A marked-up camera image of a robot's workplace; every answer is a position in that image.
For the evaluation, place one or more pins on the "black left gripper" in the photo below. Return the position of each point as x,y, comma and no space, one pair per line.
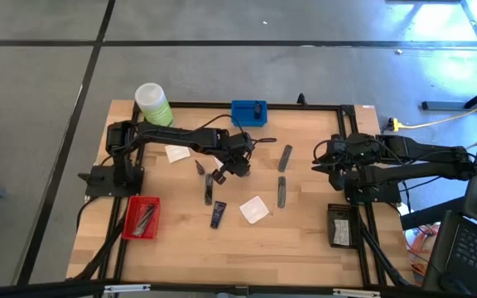
236,149

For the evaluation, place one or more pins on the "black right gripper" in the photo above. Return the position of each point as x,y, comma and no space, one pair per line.
348,159

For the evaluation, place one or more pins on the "small dark cone tube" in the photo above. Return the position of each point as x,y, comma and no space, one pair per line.
199,168

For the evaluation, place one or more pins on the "dark blue squeeze tube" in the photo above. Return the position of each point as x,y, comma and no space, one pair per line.
218,214

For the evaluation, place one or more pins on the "dark grey strip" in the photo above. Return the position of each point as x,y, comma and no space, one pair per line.
281,192
285,158
144,221
209,189

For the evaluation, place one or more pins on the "white printed rectangular sachet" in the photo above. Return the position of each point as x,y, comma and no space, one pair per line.
341,232

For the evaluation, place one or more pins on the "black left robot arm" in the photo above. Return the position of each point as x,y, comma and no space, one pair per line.
172,136

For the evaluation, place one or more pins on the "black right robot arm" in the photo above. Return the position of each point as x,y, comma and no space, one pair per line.
429,149

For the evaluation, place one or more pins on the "black plastic basket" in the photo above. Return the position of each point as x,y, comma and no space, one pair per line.
344,212

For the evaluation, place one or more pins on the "blue plastic basket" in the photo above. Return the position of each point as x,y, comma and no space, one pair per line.
242,118

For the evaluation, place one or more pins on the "black clamp knob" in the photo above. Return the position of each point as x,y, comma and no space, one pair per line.
302,100

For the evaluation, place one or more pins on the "green disinfecting wipes canister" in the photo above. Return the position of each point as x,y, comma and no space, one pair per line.
153,103

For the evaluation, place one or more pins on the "red plastic basket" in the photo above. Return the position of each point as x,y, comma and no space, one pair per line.
128,207

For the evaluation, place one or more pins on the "black support bar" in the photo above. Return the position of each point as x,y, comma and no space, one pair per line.
433,213

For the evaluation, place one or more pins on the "black desk leg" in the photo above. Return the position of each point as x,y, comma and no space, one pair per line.
441,106

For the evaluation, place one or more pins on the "black overhead beam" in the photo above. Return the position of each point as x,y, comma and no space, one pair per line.
35,291

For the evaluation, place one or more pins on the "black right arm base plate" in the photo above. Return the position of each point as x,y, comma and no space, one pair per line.
389,194

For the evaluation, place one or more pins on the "black aluminium table frame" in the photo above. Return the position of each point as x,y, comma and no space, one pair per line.
201,104

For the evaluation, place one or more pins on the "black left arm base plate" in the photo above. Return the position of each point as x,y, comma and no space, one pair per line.
97,188

